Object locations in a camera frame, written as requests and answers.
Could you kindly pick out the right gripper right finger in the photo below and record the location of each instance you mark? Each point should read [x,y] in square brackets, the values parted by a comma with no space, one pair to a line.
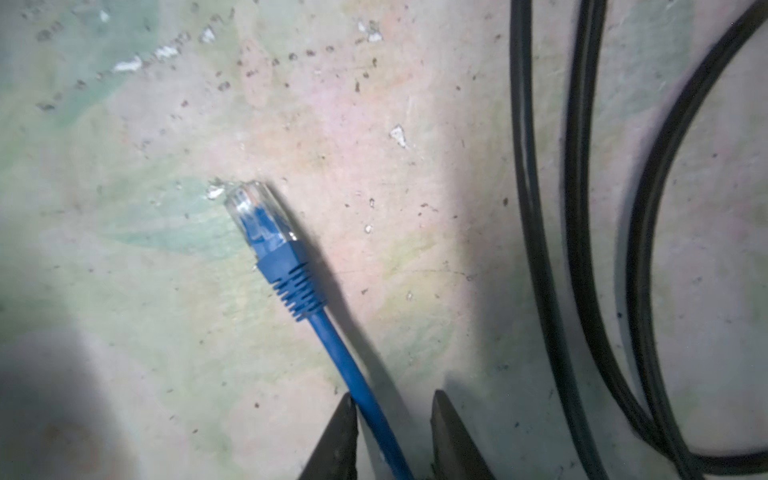
[456,457]

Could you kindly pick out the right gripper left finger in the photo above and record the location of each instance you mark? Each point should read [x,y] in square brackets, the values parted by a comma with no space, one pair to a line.
[335,455]

